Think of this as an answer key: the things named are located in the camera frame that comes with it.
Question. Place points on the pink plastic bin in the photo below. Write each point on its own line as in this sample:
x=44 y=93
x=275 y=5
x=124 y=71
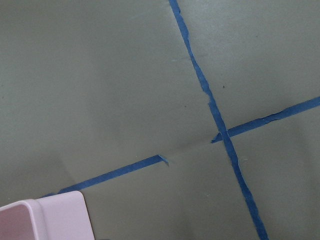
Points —
x=57 y=217

